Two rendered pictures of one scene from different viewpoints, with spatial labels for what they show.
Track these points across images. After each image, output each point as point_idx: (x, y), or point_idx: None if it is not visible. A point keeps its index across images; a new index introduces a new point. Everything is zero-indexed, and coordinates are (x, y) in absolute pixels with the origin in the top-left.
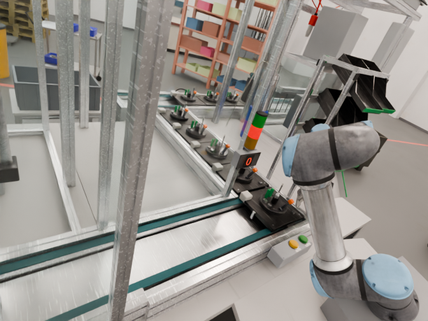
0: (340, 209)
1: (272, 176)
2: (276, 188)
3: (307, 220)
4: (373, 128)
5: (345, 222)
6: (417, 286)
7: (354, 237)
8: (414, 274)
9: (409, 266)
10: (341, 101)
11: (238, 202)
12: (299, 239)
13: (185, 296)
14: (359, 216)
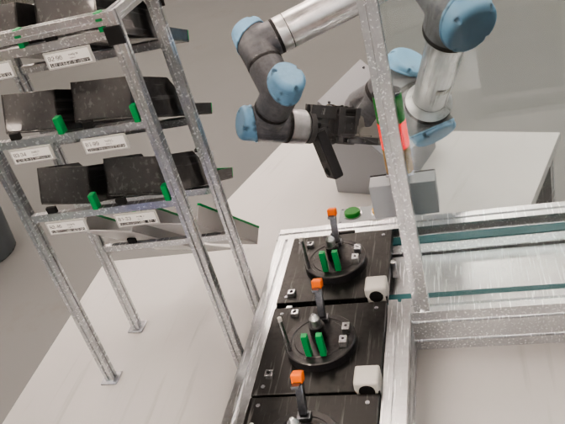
0: (134, 288)
1: (156, 406)
2: (266, 303)
3: (294, 236)
4: None
5: (171, 267)
6: (343, 93)
7: None
8: (332, 93)
9: (326, 97)
10: (178, 56)
11: (399, 294)
12: (358, 215)
13: None
14: (120, 269)
